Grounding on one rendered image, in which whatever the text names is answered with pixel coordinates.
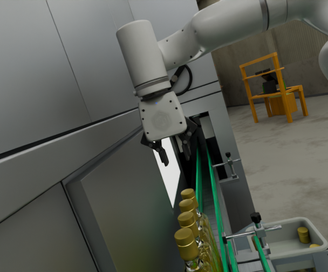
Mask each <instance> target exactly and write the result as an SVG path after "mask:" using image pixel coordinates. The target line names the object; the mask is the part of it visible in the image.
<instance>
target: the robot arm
mask: <svg viewBox="0 0 328 272"><path fill-rule="evenodd" d="M290 21H301V22H302V23H304V24H305V25H307V26H309V27H311V28H313V29H315V30H317V31H319V32H321V33H323V34H325V35H327V36H328V0H221V1H219V2H217V3H214V4H212V5H210V6H208V7H206V8H204V9H202V10H200V11H199V12H197V13H196V14H195V15H194V16H193V17H192V18H191V20H190V21H189V22H188V23H187V24H186V25H185V26H184V27H183V28H181V29H180V30H179V31H177V32H175V33H174V34H172V35H170V36H168V37H166V38H164V39H162V40H160V41H158V42H157V41H156V37H155V34H154V31H153V28H152V24H151V22H150V21H148V20H137V21H133V22H130V23H127V24H125V25H123V26H122V27H120V28H119V29H118V30H117V32H116V37H117V39H118V42H119V45H120V48H121V51H122V54H123V57H124V60H125V63H126V65H127V68H128V71H129V75H130V77H131V80H132V83H133V86H134V88H135V91H133V93H134V96H135V97H136V96H138V98H140V97H142V99H141V102H140V103H138V108H139V113H140V118H141V122H142V126H143V130H144V133H143V136H142V139H141V144H143V145H145V146H148V147H150V148H152V149H153V150H155V151H156V152H158V154H159V157H160V159H161V162H162V163H164V165H165V167H167V166H168V164H169V160H168V156H167V153H166V150H165V149H164V148H163V147H162V139H165V138H169V137H172V136H175V135H178V137H179V138H180V140H181V141H182V149H183V152H184V156H185V158H186V161H188V160H189V158H190V155H192V154H191V151H190V148H189V145H188V141H189V139H190V137H191V136H192V134H193V133H194V131H195V130H196V128H197V124H196V123H194V122H193V121H191V120H190V119H188V118H187V117H185V115H184V112H183V110H182V107H181V105H180V103H179V100H178V98H177V96H176V94H175V93H174V91H172V92H171V90H168V88H170V87H171V84H170V81H169V78H168V74H167V71H169V70H171V69H174V68H177V67H179V66H182V65H185V64H188V63H190V62H192V61H194V60H197V59H199V58H201V57H202V56H204V55H206V54H208V53H210V52H212V51H215V50H217V49H220V48H222V47H225V46H228V45H230V44H233V43H236V42H239V41H241V40H244V39H247V38H249V37H252V36H254V35H257V34H259V33H262V32H264V31H267V30H270V29H272V28H275V27H277V26H280V25H282V24H285V23H288V22H290ZM318 62H319V66H320V69H321V71H322V73H323V74H324V76H325V77H326V79H327V80H328V41H327V42H326V43H325V45H324V46H323V47H322V49H321V51H320V53H319V57H318ZM187 125H188V126H190V129H189V130H188V132H187V134H185V133H184V131H185V130H186V129H187Z"/></svg>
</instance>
